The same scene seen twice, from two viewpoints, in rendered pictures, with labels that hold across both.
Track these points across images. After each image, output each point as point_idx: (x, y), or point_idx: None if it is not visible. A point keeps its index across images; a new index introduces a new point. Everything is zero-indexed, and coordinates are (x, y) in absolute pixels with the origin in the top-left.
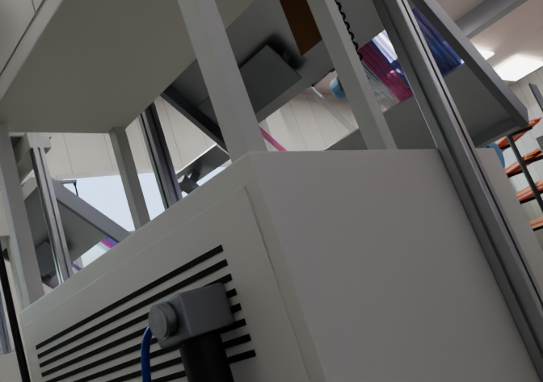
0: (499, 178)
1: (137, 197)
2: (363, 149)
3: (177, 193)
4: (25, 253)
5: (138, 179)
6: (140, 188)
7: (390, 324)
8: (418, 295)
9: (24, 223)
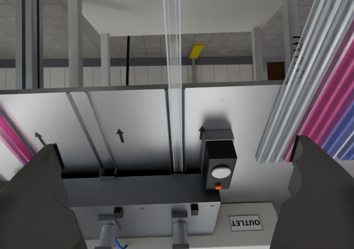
0: None
1: (81, 60)
2: None
3: (36, 48)
4: (109, 57)
5: (79, 73)
6: (79, 66)
7: None
8: None
9: (108, 71)
